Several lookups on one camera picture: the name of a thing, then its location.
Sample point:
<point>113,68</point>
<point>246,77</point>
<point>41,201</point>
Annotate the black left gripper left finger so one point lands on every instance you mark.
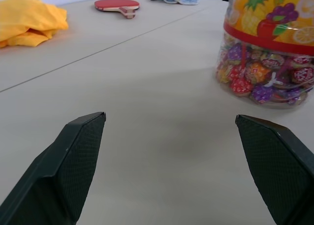
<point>61,176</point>

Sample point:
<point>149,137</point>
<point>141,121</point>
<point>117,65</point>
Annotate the red table tennis paddle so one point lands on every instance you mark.
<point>115,6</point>

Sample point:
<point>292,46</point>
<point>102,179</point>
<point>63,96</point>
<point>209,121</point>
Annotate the yellow cloth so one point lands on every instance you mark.
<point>27,23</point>

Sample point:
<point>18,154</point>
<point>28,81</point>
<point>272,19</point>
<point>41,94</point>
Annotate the clear candy jar fruit label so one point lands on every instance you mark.
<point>267,43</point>

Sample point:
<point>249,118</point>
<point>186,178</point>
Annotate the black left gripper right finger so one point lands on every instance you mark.
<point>277,171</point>

